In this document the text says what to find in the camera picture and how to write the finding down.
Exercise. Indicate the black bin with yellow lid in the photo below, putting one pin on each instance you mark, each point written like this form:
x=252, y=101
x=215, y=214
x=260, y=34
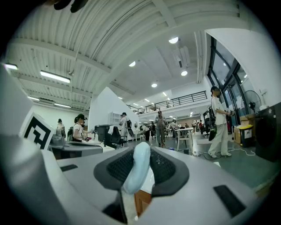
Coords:
x=246, y=136

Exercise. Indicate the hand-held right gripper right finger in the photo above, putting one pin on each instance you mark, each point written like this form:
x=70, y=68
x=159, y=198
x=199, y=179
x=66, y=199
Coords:
x=197, y=197

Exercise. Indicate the long ceiling light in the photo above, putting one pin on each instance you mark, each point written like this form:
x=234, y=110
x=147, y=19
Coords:
x=55, y=76

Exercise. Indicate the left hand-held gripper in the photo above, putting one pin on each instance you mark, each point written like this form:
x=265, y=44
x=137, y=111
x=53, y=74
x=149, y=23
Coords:
x=22, y=164

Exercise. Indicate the white rounded block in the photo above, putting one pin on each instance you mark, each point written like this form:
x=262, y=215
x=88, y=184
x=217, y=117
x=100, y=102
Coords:
x=138, y=167

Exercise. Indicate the black balcony railing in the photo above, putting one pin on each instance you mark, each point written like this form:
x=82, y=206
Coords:
x=175, y=101

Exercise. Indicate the black standing fan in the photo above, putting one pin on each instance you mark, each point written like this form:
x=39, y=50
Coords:
x=252, y=102

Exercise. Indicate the wooden cabinet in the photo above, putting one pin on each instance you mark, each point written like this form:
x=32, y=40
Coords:
x=141, y=203

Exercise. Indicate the black office chair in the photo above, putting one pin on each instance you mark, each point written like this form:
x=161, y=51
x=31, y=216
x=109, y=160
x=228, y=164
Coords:
x=116, y=136

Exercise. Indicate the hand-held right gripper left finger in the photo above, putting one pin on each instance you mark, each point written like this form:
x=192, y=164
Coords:
x=83, y=175

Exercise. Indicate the black front-loading appliance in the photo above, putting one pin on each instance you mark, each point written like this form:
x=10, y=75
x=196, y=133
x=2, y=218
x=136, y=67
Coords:
x=269, y=136

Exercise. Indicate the white table with thin legs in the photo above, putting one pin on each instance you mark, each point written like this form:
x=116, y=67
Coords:
x=184, y=131

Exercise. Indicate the grey work table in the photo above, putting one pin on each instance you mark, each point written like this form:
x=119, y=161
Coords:
x=76, y=149

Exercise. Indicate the white counter table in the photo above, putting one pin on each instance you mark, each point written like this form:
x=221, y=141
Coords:
x=146, y=181

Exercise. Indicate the cardboard box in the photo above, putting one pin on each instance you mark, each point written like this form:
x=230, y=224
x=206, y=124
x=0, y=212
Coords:
x=237, y=134

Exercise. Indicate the round ceiling light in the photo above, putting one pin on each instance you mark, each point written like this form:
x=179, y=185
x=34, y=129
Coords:
x=174, y=40
x=132, y=64
x=184, y=73
x=154, y=85

